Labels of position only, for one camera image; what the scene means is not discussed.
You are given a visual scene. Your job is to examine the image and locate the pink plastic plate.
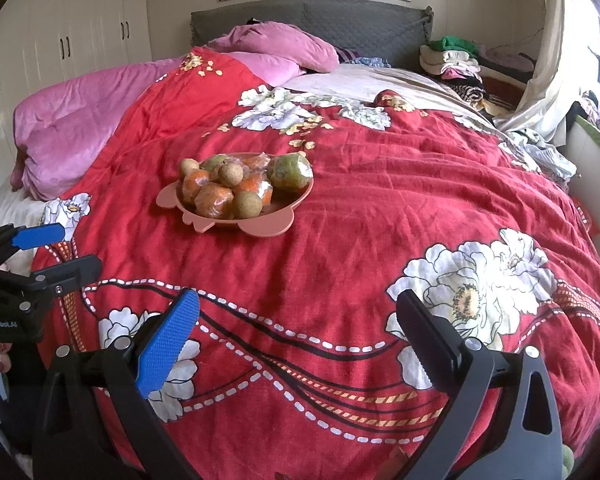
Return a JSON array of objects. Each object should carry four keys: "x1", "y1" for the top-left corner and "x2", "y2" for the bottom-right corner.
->
[{"x1": 156, "y1": 152, "x2": 315, "y2": 237}]

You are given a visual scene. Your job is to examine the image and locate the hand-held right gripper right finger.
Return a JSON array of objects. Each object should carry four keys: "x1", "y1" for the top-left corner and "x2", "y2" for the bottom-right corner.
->
[{"x1": 395, "y1": 289, "x2": 566, "y2": 480}]

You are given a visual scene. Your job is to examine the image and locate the pink quilt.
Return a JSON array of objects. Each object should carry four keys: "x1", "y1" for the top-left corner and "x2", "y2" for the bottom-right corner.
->
[{"x1": 11, "y1": 57, "x2": 191, "y2": 201}]

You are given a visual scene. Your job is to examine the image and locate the red floral blanket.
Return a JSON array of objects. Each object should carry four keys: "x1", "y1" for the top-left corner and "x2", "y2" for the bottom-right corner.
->
[{"x1": 30, "y1": 46, "x2": 600, "y2": 480}]

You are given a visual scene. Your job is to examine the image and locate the green-trimmed window seat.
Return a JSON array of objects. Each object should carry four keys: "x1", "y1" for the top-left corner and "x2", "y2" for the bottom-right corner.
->
[{"x1": 565, "y1": 115, "x2": 600, "y2": 221}]

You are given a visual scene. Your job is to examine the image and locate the white bed sheet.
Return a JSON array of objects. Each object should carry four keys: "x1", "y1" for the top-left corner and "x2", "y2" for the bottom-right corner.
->
[{"x1": 0, "y1": 185, "x2": 46, "y2": 241}]

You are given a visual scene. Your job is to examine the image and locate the grey padded headboard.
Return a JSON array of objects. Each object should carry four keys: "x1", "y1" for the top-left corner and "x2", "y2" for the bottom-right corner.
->
[{"x1": 190, "y1": 0, "x2": 433, "y2": 68}]

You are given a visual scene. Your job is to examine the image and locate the pile of folded clothes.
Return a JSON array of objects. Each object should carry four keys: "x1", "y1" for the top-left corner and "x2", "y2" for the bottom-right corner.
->
[{"x1": 419, "y1": 35, "x2": 536, "y2": 106}]

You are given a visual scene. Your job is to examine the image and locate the white curtain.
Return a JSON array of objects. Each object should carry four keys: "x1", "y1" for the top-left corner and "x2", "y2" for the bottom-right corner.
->
[{"x1": 495, "y1": 0, "x2": 600, "y2": 133}]

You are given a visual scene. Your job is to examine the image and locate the white wardrobe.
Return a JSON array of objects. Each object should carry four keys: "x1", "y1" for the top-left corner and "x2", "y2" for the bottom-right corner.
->
[{"x1": 0, "y1": 0, "x2": 148, "y2": 131}]

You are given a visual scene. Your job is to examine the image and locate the pink pillow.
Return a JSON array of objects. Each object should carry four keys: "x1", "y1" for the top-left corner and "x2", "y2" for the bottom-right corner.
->
[{"x1": 207, "y1": 21, "x2": 340, "y2": 73}]

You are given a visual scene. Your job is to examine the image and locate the blue patterned cloth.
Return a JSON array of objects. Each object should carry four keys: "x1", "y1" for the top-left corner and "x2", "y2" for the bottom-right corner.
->
[{"x1": 335, "y1": 46, "x2": 391, "y2": 68}]

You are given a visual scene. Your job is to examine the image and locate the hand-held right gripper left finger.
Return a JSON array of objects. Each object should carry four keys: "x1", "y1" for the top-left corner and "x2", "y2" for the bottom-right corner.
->
[{"x1": 32, "y1": 287, "x2": 202, "y2": 480}]

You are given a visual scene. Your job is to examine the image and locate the crumpled white cloth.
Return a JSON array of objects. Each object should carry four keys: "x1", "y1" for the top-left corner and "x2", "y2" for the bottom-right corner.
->
[{"x1": 497, "y1": 127, "x2": 578, "y2": 191}]

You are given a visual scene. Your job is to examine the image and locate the beige blanket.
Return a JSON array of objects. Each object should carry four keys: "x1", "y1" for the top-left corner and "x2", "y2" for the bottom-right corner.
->
[{"x1": 280, "y1": 62, "x2": 511, "y2": 131}]

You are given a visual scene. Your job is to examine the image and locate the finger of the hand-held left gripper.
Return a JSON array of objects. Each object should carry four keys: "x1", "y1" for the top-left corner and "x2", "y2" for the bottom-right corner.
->
[
  {"x1": 0, "y1": 223, "x2": 67, "y2": 267},
  {"x1": 0, "y1": 254, "x2": 104, "y2": 313}
]

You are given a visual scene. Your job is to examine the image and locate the crumpled lilac clothes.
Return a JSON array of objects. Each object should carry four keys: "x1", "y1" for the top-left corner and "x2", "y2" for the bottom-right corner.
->
[{"x1": 572, "y1": 90, "x2": 600, "y2": 131}]

